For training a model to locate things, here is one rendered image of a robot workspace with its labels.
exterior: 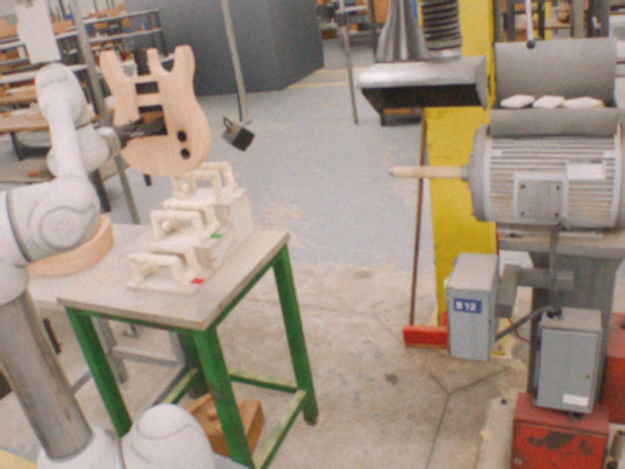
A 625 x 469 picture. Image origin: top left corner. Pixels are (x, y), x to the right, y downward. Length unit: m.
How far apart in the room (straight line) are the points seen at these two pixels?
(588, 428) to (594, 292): 0.37
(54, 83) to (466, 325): 1.15
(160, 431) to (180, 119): 0.93
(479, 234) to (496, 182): 1.20
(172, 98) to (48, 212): 0.88
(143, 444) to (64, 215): 0.55
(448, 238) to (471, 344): 1.32
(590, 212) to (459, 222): 1.23
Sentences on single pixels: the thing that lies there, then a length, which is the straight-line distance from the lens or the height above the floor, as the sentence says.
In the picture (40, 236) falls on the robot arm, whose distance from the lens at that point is 0.95.
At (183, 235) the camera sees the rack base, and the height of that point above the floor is 1.02.
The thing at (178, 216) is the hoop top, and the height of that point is 1.12.
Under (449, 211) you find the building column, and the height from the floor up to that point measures 0.72.
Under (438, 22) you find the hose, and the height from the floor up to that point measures 1.63.
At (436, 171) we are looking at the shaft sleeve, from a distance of 1.50.
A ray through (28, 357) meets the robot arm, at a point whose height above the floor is 1.24.
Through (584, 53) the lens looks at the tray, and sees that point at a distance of 1.47.
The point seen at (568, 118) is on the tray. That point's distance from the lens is 1.35.
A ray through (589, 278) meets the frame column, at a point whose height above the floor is 1.02.
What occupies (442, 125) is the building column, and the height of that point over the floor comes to 1.12.
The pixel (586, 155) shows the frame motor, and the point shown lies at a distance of 1.37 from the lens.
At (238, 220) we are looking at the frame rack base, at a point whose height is 1.02.
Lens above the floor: 1.79
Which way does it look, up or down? 25 degrees down
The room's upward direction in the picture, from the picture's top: 9 degrees counter-clockwise
